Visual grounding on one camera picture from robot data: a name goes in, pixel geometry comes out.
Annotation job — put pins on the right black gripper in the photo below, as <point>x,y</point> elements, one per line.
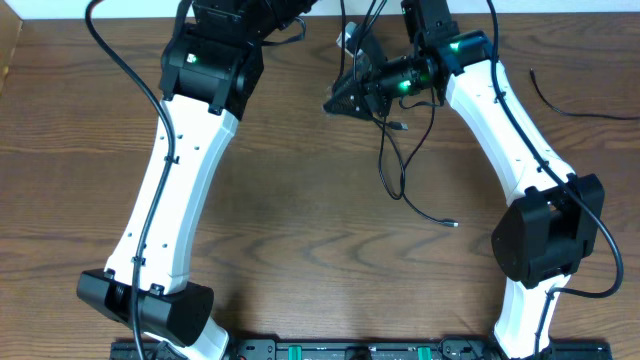
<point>360,90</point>

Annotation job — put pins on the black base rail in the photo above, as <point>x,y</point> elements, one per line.
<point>448,348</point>

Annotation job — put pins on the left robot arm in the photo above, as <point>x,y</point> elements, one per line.
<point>210,68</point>

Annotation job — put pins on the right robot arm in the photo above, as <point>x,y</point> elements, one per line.
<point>553,214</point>

